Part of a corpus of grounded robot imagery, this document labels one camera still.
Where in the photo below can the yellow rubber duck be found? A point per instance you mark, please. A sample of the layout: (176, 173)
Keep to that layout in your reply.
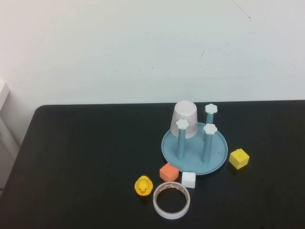
(143, 187)

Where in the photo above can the blue cup stand white caps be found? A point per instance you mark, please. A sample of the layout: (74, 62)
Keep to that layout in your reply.
(193, 157)

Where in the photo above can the white double-sided tape roll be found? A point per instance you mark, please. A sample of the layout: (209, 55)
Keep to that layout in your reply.
(158, 210)

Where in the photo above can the orange foam cube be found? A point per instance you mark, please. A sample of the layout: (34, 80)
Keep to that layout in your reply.
(168, 173)

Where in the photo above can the yellow foam cube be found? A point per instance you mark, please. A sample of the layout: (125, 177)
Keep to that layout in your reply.
(239, 159)

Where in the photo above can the white foam cube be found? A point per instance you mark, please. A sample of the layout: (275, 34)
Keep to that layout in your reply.
(188, 180)

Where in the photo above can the pink plastic cup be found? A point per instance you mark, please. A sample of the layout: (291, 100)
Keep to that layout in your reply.
(184, 115)

